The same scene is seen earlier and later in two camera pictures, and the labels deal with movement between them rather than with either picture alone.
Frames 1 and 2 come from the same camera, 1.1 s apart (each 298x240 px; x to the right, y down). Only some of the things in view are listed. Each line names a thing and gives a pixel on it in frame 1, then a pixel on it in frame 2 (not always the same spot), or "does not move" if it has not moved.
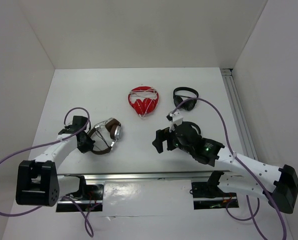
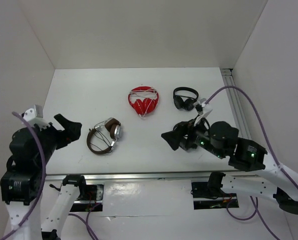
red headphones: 143,99 does not move
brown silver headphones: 115,133 does not move
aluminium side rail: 240,116 does not move
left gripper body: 88,143 -> 53,138
